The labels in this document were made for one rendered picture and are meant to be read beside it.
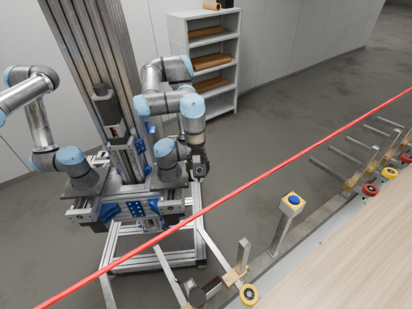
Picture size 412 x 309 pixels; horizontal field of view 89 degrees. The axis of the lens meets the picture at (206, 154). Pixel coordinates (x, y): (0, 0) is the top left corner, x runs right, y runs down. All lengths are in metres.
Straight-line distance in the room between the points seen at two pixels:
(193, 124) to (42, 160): 0.92
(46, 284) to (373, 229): 2.44
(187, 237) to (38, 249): 1.48
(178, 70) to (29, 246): 2.29
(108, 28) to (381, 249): 1.60
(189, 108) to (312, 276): 0.93
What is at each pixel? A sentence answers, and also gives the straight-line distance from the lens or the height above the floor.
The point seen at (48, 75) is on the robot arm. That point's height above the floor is 1.63.
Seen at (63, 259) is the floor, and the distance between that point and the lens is 2.53.
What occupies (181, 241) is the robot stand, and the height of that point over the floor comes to 0.21.
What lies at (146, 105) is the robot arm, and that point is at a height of 1.63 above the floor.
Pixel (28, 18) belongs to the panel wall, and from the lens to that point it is 2.88.
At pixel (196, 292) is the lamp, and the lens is 0.85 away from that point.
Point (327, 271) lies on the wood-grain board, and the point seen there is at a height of 0.90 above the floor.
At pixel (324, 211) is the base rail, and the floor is 0.70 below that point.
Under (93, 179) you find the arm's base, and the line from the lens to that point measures 1.37.
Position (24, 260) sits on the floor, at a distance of 2.75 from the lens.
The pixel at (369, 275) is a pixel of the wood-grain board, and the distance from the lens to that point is 1.31.
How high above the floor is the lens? 1.96
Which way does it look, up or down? 42 degrees down
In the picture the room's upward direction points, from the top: 3 degrees counter-clockwise
